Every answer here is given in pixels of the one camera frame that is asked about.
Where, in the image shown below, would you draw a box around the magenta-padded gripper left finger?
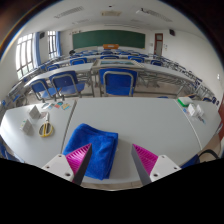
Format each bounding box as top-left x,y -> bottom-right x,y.
41,143 -> 93,185

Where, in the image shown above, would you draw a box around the rows of grey desks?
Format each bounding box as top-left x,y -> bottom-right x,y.
8,46 -> 214,101

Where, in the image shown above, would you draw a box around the group of blue chairs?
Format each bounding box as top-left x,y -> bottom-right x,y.
1,49 -> 218,104

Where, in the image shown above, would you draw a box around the blue terry towel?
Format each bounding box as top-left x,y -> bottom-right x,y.
62,123 -> 119,181

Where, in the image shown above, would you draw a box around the green chalkboard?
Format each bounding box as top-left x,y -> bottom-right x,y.
72,29 -> 147,50

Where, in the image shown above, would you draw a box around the brown door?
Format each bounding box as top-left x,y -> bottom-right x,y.
153,32 -> 165,57

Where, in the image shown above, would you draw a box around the green and white box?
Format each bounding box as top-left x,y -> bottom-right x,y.
176,96 -> 194,108

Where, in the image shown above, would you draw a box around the small white packet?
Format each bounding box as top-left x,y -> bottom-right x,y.
186,102 -> 205,118

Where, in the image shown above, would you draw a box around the narrow window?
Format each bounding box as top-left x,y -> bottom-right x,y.
47,30 -> 58,60

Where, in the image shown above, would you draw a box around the large window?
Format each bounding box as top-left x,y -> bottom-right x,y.
15,33 -> 35,80

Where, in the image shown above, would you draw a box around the ceiling air conditioner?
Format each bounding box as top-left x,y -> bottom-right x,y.
100,10 -> 123,18

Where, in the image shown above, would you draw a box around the blue chair with black frame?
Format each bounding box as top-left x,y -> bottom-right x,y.
180,148 -> 222,170

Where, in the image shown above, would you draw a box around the yellow-handled scissors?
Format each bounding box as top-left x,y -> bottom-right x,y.
38,112 -> 55,138

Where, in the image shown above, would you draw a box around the orange lectern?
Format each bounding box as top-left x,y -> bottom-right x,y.
102,43 -> 120,51

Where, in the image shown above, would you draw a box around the blue classroom chair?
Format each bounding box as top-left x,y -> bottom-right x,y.
99,68 -> 139,98
29,78 -> 58,102
49,70 -> 86,99

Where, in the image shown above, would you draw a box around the blue curtain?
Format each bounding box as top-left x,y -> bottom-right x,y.
33,31 -> 42,67
55,31 -> 62,57

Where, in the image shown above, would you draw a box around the blue chair with grey frame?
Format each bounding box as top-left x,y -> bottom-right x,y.
0,134 -> 25,164

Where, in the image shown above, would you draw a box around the ceiling air vent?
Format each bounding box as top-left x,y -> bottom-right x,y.
54,5 -> 85,20

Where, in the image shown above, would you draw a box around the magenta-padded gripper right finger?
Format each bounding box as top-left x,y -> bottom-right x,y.
130,143 -> 181,186

